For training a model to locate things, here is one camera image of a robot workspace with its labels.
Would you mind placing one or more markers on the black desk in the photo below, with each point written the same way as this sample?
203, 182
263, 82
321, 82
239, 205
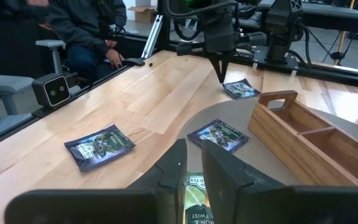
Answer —
337, 14

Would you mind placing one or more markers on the grey office chair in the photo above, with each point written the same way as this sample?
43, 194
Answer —
5, 84
50, 43

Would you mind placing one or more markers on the yellow pole stand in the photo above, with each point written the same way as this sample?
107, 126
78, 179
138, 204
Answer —
343, 34

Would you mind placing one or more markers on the cardboard box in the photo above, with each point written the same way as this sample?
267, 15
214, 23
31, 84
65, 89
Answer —
145, 14

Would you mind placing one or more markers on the person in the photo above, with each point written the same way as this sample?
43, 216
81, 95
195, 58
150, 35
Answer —
79, 25

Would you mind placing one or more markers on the round grey mat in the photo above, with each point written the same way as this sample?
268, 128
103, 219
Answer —
228, 112

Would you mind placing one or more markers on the dark blue tea packet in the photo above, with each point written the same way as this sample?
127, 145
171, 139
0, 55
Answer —
219, 135
241, 90
99, 147

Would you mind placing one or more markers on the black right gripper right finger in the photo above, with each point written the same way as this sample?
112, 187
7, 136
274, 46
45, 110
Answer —
228, 186

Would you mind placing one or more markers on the black table-level camera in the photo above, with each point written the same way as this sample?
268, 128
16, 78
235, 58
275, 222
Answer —
51, 90

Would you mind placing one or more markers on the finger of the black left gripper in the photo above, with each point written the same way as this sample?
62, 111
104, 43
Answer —
225, 62
218, 63

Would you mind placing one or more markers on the person's hand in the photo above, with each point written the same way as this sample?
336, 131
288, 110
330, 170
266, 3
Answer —
114, 59

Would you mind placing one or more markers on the green and yellow tea packet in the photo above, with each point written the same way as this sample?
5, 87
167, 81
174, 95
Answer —
196, 199

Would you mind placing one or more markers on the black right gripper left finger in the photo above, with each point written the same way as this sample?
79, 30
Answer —
166, 186

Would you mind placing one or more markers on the wooden three-compartment organizer box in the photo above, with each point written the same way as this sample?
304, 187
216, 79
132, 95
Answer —
278, 137

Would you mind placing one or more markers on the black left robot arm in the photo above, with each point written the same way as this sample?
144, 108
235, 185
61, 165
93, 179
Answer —
283, 25

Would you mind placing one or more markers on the silver aluminium bar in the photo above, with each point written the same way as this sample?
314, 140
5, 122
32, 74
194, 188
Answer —
152, 37

